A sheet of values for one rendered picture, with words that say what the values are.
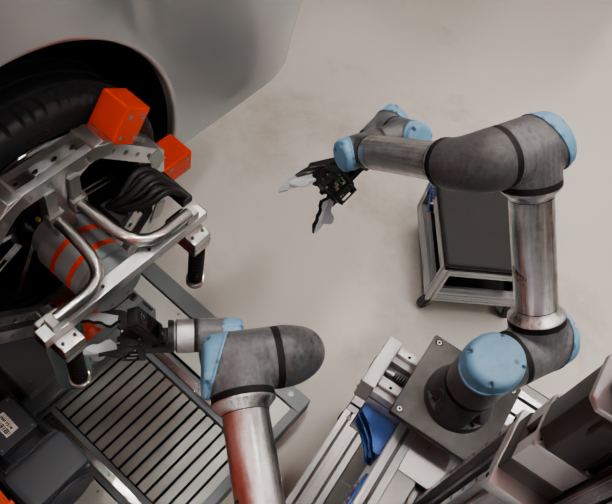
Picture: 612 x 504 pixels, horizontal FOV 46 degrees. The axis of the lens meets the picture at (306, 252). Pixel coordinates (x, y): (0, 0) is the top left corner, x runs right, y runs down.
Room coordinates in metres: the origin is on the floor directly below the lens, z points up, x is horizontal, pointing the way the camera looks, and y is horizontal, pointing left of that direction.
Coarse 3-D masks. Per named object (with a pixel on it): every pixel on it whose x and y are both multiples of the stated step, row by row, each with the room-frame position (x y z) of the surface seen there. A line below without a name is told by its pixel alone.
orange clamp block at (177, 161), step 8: (168, 136) 1.08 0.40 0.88; (160, 144) 1.05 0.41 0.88; (168, 144) 1.06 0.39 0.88; (176, 144) 1.06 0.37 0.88; (168, 152) 1.03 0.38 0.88; (176, 152) 1.04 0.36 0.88; (184, 152) 1.05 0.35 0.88; (168, 160) 1.01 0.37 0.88; (176, 160) 1.02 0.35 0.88; (184, 160) 1.04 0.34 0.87; (168, 168) 0.99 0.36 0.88; (176, 168) 1.02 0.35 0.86; (184, 168) 1.04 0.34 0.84; (176, 176) 1.02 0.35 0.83
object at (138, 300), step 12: (132, 300) 0.97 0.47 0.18; (144, 300) 0.99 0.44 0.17; (108, 336) 0.85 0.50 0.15; (108, 360) 0.79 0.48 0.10; (0, 372) 0.64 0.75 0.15; (0, 384) 0.61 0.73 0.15; (12, 384) 0.62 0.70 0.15; (24, 396) 0.59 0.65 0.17; (36, 396) 0.61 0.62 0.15; (48, 396) 0.62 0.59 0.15; (60, 396) 0.63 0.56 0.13; (36, 408) 0.57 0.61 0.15; (48, 408) 0.59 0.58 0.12
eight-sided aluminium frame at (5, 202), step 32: (96, 128) 0.88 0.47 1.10; (32, 160) 0.75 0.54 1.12; (64, 160) 0.77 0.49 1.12; (128, 160) 0.89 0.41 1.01; (160, 160) 0.97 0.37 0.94; (0, 192) 0.66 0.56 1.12; (32, 192) 0.68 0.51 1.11; (0, 224) 0.62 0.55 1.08; (128, 224) 0.92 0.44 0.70; (128, 256) 0.87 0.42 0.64; (64, 288) 0.74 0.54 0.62; (0, 320) 0.59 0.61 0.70; (32, 320) 0.62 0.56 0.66
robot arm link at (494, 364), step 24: (480, 336) 0.72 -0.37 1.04; (504, 336) 0.73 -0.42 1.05; (456, 360) 0.69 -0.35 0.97; (480, 360) 0.67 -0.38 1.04; (504, 360) 0.68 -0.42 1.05; (528, 360) 0.70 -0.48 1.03; (456, 384) 0.64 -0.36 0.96; (480, 384) 0.63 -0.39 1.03; (504, 384) 0.63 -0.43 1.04; (480, 408) 0.62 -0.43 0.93
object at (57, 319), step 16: (48, 192) 0.71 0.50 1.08; (48, 208) 0.70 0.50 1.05; (48, 224) 0.69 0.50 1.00; (64, 224) 0.70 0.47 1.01; (80, 240) 0.67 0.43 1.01; (96, 256) 0.65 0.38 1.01; (96, 272) 0.62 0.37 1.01; (96, 288) 0.59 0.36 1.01; (64, 304) 0.54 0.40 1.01; (80, 304) 0.55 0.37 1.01; (48, 320) 0.50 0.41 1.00; (64, 320) 0.51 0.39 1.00
